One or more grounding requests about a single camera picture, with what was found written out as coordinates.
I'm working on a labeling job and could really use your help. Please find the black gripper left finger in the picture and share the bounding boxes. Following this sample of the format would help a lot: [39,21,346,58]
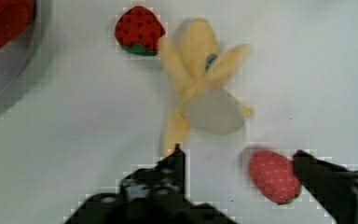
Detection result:
[63,145,237,224]

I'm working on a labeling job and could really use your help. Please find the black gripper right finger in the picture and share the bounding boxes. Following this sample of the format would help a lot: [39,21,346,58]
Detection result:
[293,150,358,224]

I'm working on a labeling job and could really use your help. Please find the red plush ketchup bottle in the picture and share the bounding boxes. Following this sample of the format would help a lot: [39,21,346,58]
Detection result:
[0,0,34,48]

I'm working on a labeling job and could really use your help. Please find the grey round plate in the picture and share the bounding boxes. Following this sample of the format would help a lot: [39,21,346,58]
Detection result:
[0,0,57,118]

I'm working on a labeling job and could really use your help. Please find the yellow plush peeled banana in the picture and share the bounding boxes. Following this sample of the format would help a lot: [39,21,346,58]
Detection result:
[158,18,254,157]

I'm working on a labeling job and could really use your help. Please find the pink plush strawberry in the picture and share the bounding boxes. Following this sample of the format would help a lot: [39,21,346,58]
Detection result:
[248,149,301,204]

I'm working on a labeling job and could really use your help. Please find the dark red plush strawberry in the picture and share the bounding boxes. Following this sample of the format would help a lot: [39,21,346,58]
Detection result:
[114,6,166,56]

